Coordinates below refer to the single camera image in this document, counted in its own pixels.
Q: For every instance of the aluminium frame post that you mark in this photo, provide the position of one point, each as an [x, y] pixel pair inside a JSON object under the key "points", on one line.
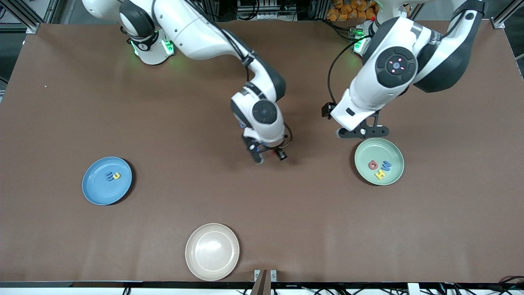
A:
{"points": [[32, 28], [498, 23]]}

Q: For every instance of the beige plate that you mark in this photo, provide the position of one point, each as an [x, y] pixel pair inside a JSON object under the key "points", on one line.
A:
{"points": [[212, 252]]}

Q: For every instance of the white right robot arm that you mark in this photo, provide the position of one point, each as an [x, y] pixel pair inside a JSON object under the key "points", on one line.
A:
{"points": [[184, 28]]}

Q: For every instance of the blue capital letter M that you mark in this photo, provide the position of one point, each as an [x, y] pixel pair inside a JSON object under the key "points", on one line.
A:
{"points": [[385, 166]]}

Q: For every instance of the brown camera stand pole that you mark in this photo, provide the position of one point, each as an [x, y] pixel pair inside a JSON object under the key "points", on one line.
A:
{"points": [[260, 287]]}

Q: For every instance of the blue plate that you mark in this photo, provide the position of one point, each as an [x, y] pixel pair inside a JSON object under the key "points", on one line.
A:
{"points": [[102, 192]]}

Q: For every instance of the brown table cover sheet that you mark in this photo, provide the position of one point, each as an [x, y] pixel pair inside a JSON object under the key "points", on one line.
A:
{"points": [[262, 213]]}

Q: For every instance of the blue lowercase letter m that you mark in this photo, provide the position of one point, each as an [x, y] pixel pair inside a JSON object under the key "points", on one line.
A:
{"points": [[109, 177]]}

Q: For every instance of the pinkish red letter Q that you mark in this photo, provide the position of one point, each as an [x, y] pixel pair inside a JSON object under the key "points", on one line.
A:
{"points": [[369, 165]]}

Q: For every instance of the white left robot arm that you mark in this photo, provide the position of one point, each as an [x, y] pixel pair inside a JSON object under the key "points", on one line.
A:
{"points": [[360, 94]]}

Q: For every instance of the orange snack bag pile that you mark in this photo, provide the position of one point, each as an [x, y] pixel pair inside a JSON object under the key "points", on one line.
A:
{"points": [[348, 10]]}

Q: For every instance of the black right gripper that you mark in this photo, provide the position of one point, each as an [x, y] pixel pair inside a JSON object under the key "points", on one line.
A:
{"points": [[262, 150]]}

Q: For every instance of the yellow capital letter H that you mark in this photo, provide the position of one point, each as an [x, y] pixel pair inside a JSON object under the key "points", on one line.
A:
{"points": [[380, 175]]}

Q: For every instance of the yellow lowercase foam letter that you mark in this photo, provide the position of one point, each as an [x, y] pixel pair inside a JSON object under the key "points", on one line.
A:
{"points": [[117, 175]]}

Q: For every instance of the pale green plate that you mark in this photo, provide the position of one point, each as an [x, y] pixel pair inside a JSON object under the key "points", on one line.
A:
{"points": [[393, 151]]}

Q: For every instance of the metal mounting bracket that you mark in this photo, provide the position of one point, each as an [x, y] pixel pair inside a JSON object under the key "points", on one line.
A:
{"points": [[273, 275]]}

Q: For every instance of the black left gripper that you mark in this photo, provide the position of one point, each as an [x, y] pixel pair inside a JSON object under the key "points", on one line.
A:
{"points": [[326, 110]]}

